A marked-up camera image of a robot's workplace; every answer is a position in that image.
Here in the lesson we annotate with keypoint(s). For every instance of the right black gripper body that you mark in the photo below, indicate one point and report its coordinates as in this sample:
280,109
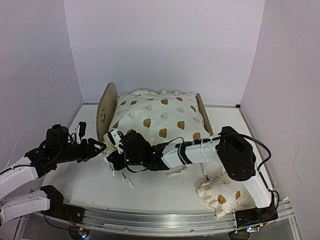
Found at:
136,160

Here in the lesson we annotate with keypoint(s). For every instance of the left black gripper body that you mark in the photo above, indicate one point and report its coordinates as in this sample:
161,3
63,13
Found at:
63,155

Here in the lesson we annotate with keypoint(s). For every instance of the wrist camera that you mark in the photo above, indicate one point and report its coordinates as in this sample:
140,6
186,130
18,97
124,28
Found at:
80,131
115,136

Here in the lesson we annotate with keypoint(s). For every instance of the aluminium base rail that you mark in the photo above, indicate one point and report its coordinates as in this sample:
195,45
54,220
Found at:
160,213

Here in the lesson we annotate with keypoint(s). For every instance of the small bear print pillow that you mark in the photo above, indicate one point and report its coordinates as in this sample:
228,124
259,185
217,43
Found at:
224,195

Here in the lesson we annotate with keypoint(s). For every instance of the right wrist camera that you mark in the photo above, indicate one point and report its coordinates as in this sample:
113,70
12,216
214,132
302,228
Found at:
115,136

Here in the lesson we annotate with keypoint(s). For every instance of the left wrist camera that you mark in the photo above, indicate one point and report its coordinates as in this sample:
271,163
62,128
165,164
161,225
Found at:
80,131

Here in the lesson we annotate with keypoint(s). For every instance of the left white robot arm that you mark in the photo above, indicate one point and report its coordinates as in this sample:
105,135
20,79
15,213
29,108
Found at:
47,199

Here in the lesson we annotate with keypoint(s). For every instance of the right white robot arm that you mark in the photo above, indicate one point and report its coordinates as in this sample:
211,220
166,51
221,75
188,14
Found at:
241,156

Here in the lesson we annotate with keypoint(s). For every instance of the wooden pet bed frame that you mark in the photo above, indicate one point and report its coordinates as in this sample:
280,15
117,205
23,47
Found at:
108,104

